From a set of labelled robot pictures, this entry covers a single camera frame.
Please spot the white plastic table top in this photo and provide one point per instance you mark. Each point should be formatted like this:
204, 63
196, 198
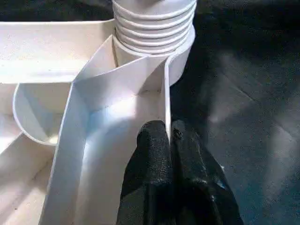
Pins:
70, 70

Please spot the white plastic table leg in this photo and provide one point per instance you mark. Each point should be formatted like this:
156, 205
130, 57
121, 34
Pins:
154, 23

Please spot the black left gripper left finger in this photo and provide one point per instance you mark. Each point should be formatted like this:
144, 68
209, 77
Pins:
149, 178

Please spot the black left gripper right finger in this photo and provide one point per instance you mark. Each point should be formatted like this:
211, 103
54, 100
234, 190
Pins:
197, 187

